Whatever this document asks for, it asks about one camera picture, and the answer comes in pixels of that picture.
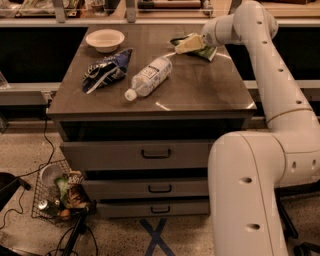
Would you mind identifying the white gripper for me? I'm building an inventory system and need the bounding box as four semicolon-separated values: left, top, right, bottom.
175;19;226;54

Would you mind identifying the green jalapeno chip bag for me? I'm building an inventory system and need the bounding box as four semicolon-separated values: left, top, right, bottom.
170;33;217;61

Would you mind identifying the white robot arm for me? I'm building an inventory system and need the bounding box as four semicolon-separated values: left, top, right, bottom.
201;1;320;256

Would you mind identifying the white paper bowl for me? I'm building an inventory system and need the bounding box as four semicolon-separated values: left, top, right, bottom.
86;29;125;53

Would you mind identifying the blue chip bag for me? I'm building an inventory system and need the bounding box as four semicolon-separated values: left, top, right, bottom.
82;48;133;94

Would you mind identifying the snack bag in basket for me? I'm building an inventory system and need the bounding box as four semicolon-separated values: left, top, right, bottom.
55;171;90;209

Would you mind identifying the clear plastic water bottle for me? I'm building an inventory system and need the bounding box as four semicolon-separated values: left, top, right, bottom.
125;56;172;101

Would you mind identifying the grey drawer cabinet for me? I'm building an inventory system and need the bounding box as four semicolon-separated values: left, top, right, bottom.
46;23;258;220

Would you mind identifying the top grey drawer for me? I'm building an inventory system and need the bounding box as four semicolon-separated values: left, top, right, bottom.
61;140;211;171

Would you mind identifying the grey drawer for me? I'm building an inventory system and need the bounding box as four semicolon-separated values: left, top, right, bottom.
97;199;209;218
82;177;208;200
61;140;211;171

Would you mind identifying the bottom grey drawer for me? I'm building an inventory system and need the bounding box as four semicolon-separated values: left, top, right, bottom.
97;199;209;218

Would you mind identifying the middle grey drawer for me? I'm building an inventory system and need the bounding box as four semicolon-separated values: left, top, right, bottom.
82;177;208;200

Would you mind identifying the clear plastic cup in basket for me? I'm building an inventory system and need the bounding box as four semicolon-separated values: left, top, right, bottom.
39;164;64;187

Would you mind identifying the black tripod leg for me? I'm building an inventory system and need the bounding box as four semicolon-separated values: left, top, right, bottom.
62;210;88;256

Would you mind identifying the black rolling stand base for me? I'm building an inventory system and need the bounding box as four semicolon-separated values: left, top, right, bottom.
274;180;320;256

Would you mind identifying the black object at left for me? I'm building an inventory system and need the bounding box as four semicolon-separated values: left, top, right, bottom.
0;172;31;211

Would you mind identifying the wire mesh basket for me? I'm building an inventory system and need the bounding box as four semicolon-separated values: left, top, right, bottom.
31;160;96;224

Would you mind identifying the black power cable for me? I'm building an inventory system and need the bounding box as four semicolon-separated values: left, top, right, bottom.
0;99;57;231

